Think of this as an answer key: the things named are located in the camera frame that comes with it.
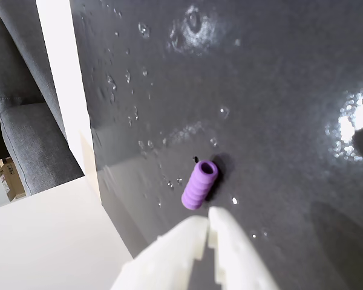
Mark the brown cardboard box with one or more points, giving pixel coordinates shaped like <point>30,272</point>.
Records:
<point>13,178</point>

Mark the purple ribbed pen grip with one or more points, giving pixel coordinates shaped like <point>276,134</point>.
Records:
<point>196,188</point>

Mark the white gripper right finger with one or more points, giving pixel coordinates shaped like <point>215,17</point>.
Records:
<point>233,253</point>

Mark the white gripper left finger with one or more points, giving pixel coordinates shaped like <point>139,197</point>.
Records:
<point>166,253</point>

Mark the dark grey table mat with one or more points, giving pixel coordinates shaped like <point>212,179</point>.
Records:
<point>245,105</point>

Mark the grey upholstered sofa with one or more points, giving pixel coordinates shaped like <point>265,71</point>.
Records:
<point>27,130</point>

